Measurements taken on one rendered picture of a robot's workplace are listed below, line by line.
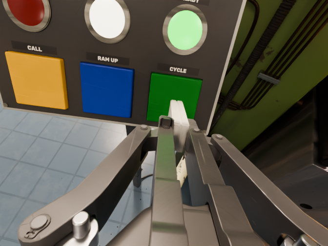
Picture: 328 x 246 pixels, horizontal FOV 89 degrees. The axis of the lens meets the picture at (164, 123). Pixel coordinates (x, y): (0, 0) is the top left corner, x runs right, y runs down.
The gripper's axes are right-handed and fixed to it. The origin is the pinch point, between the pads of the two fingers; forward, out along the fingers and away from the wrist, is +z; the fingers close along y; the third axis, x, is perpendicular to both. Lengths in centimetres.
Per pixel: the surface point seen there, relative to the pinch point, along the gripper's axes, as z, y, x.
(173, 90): 7.6, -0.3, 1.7
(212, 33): 8.3, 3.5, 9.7
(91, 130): 102, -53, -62
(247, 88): 33.6, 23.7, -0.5
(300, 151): 16.0, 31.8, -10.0
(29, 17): 7.9, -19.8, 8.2
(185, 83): 7.6, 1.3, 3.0
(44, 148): 85, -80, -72
